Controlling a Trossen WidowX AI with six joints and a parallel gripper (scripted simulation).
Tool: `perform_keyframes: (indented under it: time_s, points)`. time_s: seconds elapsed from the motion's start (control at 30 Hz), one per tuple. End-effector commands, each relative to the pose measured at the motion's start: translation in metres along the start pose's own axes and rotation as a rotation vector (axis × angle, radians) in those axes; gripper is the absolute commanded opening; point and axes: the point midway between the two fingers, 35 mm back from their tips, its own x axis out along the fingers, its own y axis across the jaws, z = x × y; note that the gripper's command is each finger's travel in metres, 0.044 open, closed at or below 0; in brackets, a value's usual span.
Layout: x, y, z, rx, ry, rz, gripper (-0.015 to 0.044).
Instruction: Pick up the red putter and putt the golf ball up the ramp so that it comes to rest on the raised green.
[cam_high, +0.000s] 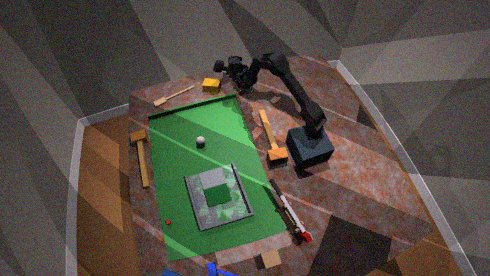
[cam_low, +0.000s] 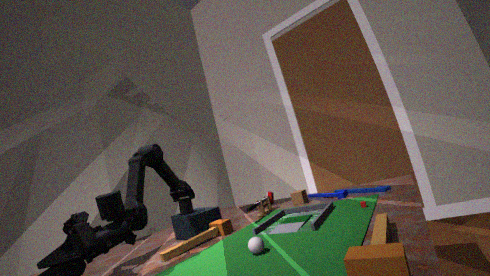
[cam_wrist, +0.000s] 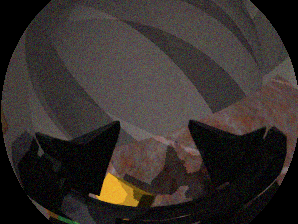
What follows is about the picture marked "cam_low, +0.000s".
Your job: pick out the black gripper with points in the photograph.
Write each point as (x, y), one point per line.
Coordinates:
(68, 259)

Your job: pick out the green putting mat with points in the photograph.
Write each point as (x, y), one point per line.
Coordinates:
(304, 253)

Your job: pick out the white golf ball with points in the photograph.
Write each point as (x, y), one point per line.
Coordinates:
(256, 245)

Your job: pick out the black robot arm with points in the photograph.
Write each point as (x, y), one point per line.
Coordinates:
(133, 214)

